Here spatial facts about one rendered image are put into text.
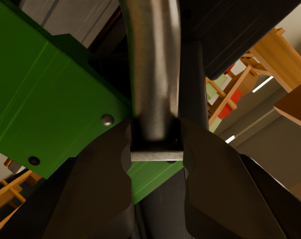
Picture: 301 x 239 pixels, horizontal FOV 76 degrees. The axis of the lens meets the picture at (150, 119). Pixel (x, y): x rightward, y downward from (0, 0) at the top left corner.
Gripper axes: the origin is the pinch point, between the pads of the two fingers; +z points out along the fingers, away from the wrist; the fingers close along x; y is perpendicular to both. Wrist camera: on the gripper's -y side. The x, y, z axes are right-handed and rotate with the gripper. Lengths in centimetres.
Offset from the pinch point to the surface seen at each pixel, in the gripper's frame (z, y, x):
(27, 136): 2.7, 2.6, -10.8
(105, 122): 2.2, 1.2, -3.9
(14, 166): 14.7, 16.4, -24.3
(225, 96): 286, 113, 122
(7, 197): 302, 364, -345
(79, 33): 55, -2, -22
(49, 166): 2.6, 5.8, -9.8
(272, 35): 71, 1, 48
